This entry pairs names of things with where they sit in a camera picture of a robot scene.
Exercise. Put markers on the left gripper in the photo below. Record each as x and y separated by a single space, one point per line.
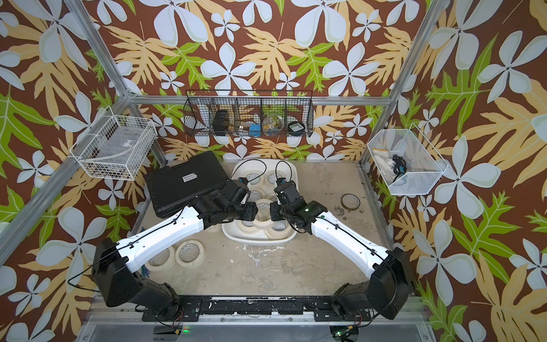
251 211

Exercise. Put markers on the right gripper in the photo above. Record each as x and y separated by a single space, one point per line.
274 207

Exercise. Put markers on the white plastic storage box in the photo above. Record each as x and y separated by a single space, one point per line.
262 231

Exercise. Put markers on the masking tape roll four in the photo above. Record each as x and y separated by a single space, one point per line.
190 254

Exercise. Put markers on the masking tape roll three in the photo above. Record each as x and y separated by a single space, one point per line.
163 261

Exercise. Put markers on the masking tape roll two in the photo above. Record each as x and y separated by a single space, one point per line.
214 228

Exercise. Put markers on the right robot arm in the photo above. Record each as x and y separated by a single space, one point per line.
390 279

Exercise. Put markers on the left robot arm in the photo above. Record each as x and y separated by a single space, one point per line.
116 265

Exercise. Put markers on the masking tape roll five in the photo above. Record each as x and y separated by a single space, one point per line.
254 177

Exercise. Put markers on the masking tape roll six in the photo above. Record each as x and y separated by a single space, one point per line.
271 179

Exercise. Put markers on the blue box in basket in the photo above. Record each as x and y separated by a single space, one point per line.
255 130

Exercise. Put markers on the black box in basket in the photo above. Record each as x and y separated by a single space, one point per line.
221 122

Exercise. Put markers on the black plastic tool case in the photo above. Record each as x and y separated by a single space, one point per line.
171 188

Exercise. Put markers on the white mesh basket right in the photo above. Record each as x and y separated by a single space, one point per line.
407 161

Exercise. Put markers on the black wire basket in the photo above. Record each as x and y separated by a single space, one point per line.
284 113

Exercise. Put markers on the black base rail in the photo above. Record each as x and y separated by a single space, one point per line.
322 308

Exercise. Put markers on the white wire basket left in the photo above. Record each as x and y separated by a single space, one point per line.
116 148

